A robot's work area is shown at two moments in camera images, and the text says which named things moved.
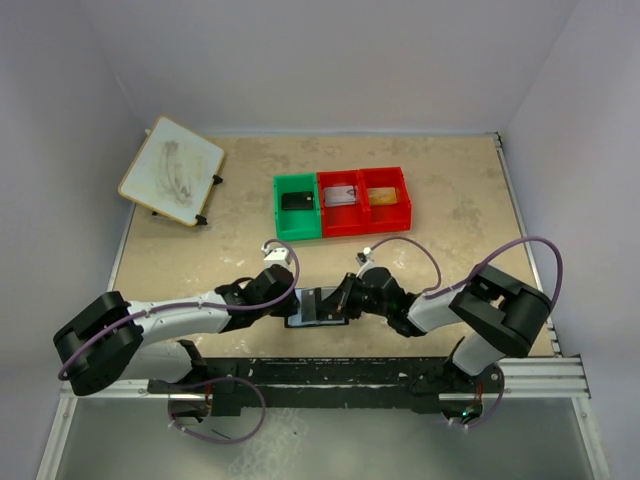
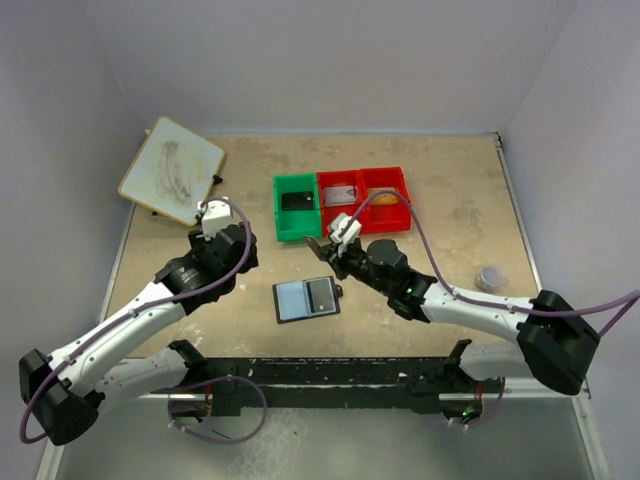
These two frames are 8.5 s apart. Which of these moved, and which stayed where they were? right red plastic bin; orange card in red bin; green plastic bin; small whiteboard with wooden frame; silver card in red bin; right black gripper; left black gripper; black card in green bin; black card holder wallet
Moved: left black gripper; black card holder wallet; right black gripper
Stayed: small whiteboard with wooden frame; orange card in red bin; right red plastic bin; green plastic bin; black card in green bin; silver card in red bin
